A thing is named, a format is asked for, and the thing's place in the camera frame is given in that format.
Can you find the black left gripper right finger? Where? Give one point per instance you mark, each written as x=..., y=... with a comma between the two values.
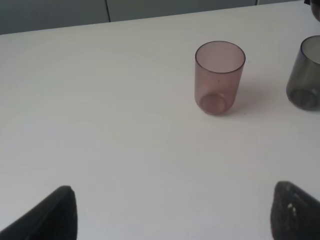
x=295, y=214

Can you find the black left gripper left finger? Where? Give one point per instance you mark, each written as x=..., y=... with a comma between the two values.
x=54, y=218

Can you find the brown translucent water bottle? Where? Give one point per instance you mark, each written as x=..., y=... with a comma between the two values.
x=315, y=7

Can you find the translucent grey plastic cup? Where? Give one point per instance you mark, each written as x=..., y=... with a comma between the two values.
x=303, y=87

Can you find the translucent pink plastic cup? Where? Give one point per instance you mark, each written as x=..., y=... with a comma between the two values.
x=218, y=70

